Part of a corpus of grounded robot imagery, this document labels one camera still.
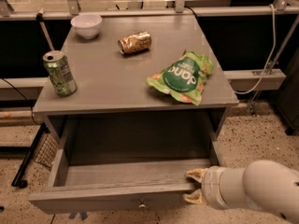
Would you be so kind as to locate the grey tape cross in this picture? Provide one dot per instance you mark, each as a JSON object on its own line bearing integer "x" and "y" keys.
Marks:
{"x": 83, "y": 215}

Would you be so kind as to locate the orange soda can lying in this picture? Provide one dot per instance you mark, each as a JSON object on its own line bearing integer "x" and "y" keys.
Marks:
{"x": 134, "y": 43}

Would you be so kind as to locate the wire mesh basket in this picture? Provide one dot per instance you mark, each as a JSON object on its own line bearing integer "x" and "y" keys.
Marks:
{"x": 46, "y": 150}

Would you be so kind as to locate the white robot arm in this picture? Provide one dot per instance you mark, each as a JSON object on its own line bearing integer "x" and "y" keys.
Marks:
{"x": 264, "y": 186}

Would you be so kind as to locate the grey drawer cabinet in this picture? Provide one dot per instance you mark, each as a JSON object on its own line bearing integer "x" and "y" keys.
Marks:
{"x": 114, "y": 85}

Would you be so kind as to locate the black floor stand bar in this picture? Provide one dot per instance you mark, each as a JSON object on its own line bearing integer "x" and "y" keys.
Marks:
{"x": 18, "y": 181}

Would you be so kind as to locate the green chip bag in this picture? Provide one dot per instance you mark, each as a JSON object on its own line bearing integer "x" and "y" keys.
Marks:
{"x": 184, "y": 79}

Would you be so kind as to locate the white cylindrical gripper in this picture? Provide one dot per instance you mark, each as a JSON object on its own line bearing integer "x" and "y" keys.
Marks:
{"x": 210, "y": 186}

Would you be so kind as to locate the wooden stick with black clamp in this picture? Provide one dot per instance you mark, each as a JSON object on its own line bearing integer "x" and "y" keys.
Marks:
{"x": 39, "y": 18}

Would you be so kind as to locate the grey top drawer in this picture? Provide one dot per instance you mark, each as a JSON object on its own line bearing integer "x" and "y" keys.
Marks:
{"x": 113, "y": 164}

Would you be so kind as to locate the white ceramic bowl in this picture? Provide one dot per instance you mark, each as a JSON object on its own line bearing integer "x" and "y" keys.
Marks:
{"x": 87, "y": 26}

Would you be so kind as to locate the green soda can upright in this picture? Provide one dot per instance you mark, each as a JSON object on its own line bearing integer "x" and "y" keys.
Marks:
{"x": 59, "y": 72}

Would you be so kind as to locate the metal railing frame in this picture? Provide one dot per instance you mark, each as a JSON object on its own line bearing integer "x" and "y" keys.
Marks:
{"x": 61, "y": 9}

